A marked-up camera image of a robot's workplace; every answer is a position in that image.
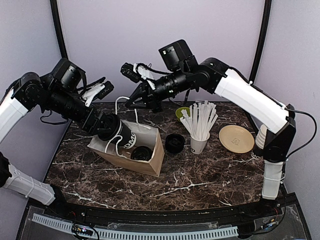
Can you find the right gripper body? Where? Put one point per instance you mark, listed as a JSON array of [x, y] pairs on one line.
[[155, 101]]

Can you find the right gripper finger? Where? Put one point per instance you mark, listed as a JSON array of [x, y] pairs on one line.
[[138, 93], [137, 103]]

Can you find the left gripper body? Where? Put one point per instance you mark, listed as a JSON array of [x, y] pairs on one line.
[[89, 127]]

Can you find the black paper coffee cup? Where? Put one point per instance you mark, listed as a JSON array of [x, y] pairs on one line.
[[124, 136]]

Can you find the single black lid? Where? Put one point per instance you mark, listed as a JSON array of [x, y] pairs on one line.
[[102, 118], [141, 153]]

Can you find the stack of black lids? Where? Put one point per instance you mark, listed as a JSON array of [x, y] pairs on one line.
[[174, 143]]

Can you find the brown paper bag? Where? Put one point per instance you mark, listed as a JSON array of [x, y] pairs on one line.
[[119, 156]]

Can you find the stack of paper cups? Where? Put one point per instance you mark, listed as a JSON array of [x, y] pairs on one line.
[[260, 140]]

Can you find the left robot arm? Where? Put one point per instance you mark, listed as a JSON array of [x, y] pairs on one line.
[[64, 91]]

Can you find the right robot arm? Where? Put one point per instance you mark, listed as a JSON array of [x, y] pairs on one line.
[[216, 77]]

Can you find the green bowl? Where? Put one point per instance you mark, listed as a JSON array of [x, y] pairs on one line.
[[179, 113]]

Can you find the bundle of white wrapped straws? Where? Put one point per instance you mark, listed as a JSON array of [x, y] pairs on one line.
[[200, 119]]

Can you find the white cup holding straws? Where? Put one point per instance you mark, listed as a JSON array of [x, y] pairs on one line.
[[197, 146]]

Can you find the beige plate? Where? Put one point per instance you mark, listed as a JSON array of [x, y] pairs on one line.
[[236, 139]]

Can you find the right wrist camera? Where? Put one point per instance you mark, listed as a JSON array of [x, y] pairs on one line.
[[138, 73]]

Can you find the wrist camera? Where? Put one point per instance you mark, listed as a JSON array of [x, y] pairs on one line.
[[138, 73], [97, 90]]

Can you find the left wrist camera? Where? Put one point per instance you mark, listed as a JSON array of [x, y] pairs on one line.
[[97, 90]]

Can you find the left black frame post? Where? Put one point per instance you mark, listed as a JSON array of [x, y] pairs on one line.
[[58, 28]]

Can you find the black frame post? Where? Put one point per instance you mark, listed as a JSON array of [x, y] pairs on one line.
[[58, 28], [261, 39]]

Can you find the right black frame post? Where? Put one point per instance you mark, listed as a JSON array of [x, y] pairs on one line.
[[261, 39]]

